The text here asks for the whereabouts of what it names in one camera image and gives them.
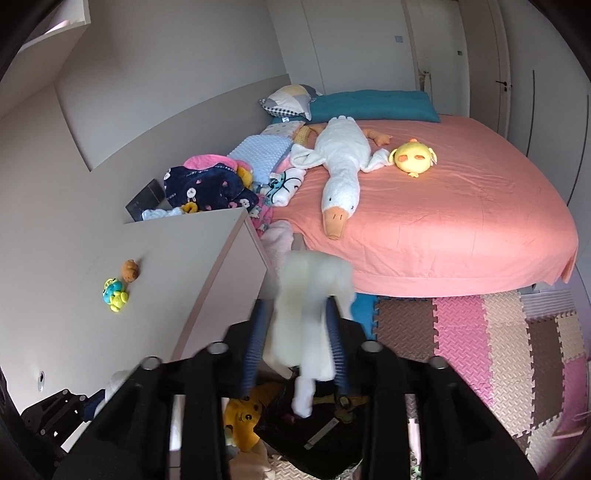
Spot yellow chick plush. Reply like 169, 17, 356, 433
389, 138, 438, 178

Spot light blue baby garment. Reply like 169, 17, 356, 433
141, 207, 185, 221

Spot white towel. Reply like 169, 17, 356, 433
104, 370, 131, 402

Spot pink bed sheet mattress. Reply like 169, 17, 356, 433
273, 115, 578, 297

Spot colourful foam floor mats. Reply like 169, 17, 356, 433
352, 289, 589, 479

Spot silver desk cable grommet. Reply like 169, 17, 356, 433
37, 371, 46, 392

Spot teal long pillow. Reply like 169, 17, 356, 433
291, 90, 441, 123

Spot small brown bear toy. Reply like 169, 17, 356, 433
121, 259, 140, 283

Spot door with black handle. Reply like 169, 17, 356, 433
406, 0, 514, 139

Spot navy rabbit print blanket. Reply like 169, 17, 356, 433
163, 163, 259, 211

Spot white long cardboard box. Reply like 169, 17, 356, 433
304, 417, 341, 450

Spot white goose plush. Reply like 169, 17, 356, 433
290, 115, 392, 240

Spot teal yellow frog toy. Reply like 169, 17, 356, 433
102, 278, 129, 313

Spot patchwork checkered pillow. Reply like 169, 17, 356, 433
259, 84, 322, 121

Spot white cartoon print cloth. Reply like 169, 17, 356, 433
266, 167, 305, 207

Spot pink fleece blanket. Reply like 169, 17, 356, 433
182, 154, 252, 172

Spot yellow pikachu plush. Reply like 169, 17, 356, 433
223, 382, 283, 452

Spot black trash bin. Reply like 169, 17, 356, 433
254, 377, 370, 479

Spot light blue knit blanket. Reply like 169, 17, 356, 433
228, 134, 293, 184

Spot white wavy foam sponge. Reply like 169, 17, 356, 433
263, 250, 356, 418

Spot black wall switch panel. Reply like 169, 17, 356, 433
125, 179, 165, 222

